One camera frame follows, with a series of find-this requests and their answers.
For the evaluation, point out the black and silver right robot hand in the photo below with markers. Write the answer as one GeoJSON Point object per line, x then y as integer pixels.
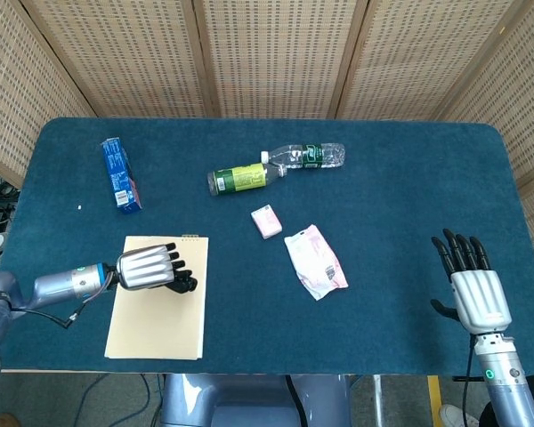
{"type": "Point", "coordinates": [478, 298]}

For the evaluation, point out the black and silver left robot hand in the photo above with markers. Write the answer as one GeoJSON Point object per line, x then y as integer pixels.
{"type": "Point", "coordinates": [144, 269]}

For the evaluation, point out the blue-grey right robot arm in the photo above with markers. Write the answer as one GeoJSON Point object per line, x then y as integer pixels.
{"type": "Point", "coordinates": [507, 387]}

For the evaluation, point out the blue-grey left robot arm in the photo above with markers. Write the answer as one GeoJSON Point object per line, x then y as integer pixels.
{"type": "Point", "coordinates": [53, 287]}

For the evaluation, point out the yellow spiral notepad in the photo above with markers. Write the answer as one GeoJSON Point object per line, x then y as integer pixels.
{"type": "Point", "coordinates": [160, 324]}

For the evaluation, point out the blue cardboard box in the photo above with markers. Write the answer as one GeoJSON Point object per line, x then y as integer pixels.
{"type": "Point", "coordinates": [119, 175]}

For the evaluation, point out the white shoe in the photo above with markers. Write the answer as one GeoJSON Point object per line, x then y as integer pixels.
{"type": "Point", "coordinates": [456, 417]}

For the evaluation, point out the blue felt table cover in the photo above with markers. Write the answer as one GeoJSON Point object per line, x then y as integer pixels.
{"type": "Point", "coordinates": [382, 213]}

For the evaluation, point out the small pink tissue pack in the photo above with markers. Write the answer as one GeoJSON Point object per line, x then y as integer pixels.
{"type": "Point", "coordinates": [267, 221]}

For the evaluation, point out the plastic bottle yellow-green label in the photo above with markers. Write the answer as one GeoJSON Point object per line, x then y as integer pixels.
{"type": "Point", "coordinates": [240, 178]}

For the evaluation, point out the metal table leg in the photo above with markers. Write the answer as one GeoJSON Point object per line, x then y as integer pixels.
{"type": "Point", "coordinates": [377, 400]}

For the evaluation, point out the white pink wet wipes pack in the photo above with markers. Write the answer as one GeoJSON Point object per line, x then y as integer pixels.
{"type": "Point", "coordinates": [313, 262]}

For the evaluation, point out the blue-grey robot torso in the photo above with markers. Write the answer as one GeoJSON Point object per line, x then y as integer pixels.
{"type": "Point", "coordinates": [249, 402]}

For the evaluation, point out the clear bottle dark green label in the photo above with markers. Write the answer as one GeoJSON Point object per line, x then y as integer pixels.
{"type": "Point", "coordinates": [311, 155]}

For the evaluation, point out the brown shoe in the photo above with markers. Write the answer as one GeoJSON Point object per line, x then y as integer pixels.
{"type": "Point", "coordinates": [4, 420]}

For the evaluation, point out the woven wooden folding screen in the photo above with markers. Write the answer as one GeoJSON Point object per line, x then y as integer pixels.
{"type": "Point", "coordinates": [276, 58]}

